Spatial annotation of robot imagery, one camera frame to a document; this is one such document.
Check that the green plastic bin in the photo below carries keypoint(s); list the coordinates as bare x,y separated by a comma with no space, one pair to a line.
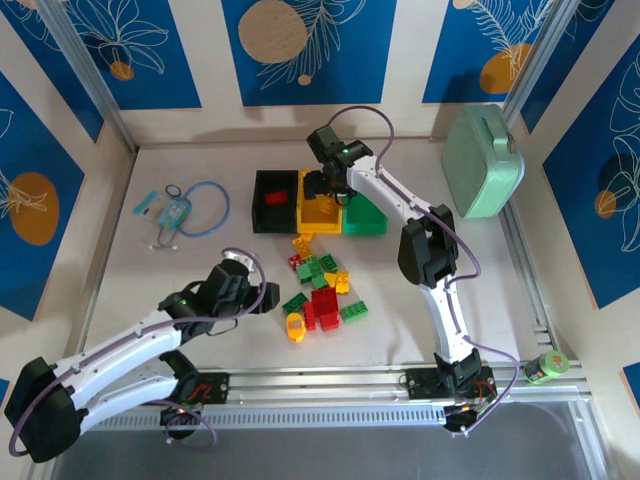
365,222

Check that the mint green zip case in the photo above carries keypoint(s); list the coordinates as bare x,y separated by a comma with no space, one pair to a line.
475,165

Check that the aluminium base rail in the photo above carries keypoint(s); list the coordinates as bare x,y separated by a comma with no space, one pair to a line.
325,385

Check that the yellow plastic bin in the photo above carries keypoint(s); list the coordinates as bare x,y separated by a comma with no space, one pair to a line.
320,225

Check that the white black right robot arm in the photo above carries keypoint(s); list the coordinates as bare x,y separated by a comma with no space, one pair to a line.
445,315

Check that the green tape roll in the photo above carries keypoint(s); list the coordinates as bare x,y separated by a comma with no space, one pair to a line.
556,362

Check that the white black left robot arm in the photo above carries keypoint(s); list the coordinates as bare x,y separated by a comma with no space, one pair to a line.
125,350

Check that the blue tube stethoscope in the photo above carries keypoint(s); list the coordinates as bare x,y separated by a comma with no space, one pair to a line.
228,205

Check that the aluminium corner post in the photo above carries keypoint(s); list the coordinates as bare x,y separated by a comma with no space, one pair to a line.
540,50
84,65

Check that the black left arm base board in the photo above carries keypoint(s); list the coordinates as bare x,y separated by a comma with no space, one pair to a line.
177,417

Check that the red lego brick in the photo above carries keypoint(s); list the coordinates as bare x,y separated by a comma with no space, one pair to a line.
318,300
331,298
276,197
310,317
296,261
330,321

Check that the black right arm base board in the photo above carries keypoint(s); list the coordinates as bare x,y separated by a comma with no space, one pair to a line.
460,420

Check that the yellow lego brick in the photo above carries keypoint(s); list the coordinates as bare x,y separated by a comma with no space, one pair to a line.
342,283
326,206
331,277
302,245

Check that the black plastic bin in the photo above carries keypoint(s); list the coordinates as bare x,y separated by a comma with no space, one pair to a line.
260,220

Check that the small black orange canister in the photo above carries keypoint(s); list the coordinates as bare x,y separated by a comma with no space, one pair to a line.
535,374

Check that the thin aluminium side rail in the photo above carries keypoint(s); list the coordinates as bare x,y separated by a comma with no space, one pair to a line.
125,187

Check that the blue white plastic packet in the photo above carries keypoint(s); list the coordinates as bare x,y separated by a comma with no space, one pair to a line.
155,205

